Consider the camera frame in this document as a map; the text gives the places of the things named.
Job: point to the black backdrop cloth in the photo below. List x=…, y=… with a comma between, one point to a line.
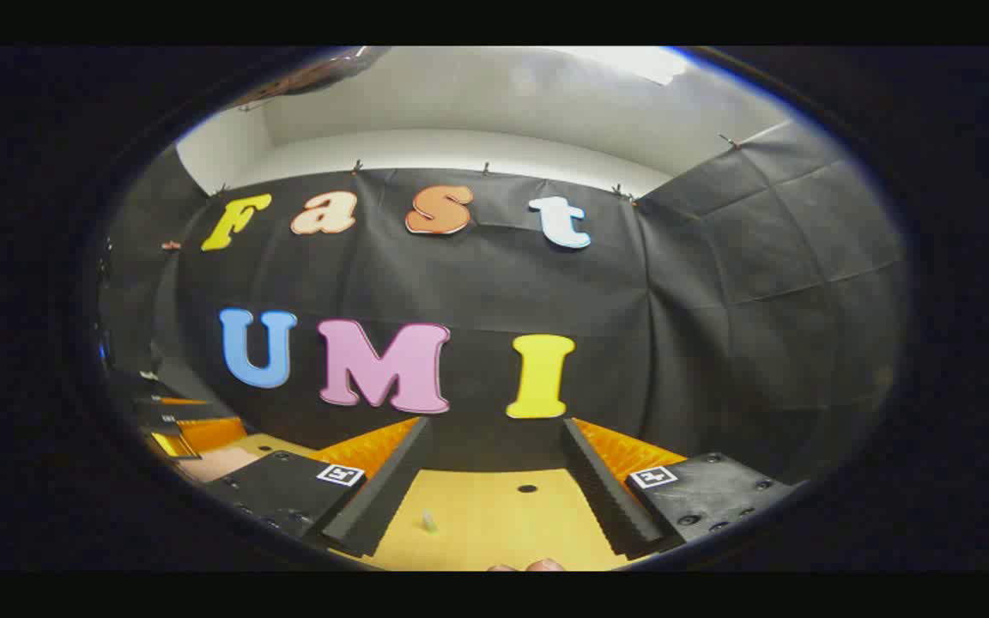
x=477, y=283

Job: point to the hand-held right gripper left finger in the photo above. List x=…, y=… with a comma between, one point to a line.
x=383, y=498

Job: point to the pale green skincare tube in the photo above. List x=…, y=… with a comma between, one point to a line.
x=428, y=522

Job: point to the pink suitcase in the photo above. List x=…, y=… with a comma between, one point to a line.
x=211, y=465

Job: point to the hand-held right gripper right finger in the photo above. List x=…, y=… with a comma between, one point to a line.
x=610, y=498

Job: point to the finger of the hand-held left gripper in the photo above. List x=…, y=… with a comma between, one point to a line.
x=155, y=410
x=211, y=434

